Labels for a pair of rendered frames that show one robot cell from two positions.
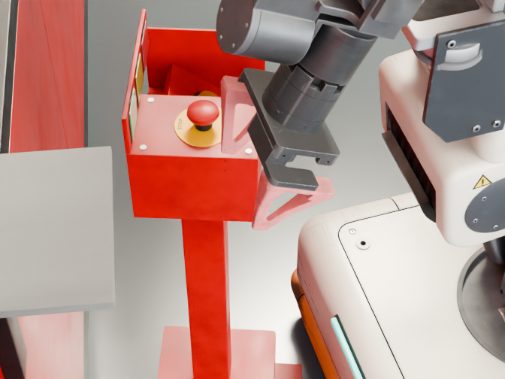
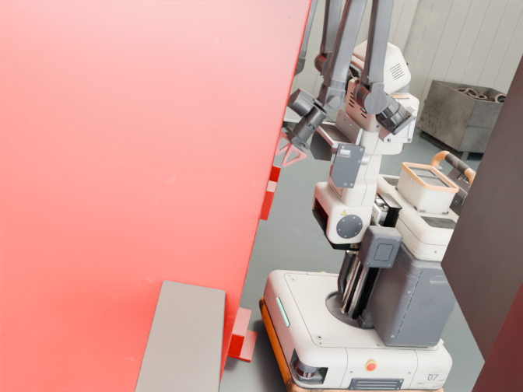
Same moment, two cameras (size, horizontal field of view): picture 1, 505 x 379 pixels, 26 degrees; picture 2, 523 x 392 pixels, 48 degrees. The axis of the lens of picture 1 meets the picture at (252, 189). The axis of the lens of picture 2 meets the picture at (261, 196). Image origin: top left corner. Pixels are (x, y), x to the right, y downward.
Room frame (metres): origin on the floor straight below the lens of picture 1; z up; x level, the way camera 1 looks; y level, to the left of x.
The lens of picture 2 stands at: (-1.10, 0.05, 1.61)
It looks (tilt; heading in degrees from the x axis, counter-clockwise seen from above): 23 degrees down; 359
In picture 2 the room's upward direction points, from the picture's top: 13 degrees clockwise
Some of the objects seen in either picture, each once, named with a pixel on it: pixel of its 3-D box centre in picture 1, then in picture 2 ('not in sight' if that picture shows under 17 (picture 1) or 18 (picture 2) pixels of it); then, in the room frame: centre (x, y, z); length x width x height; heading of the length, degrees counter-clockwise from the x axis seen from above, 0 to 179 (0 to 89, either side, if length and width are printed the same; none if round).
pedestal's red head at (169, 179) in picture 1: (199, 115); (255, 184); (1.00, 0.07, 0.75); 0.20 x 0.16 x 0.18; 177
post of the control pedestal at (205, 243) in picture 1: (207, 282); not in sight; (1.00, 0.07, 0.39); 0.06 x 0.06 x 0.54; 87
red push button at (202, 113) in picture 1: (203, 119); not in sight; (0.95, 0.06, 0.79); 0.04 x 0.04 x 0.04
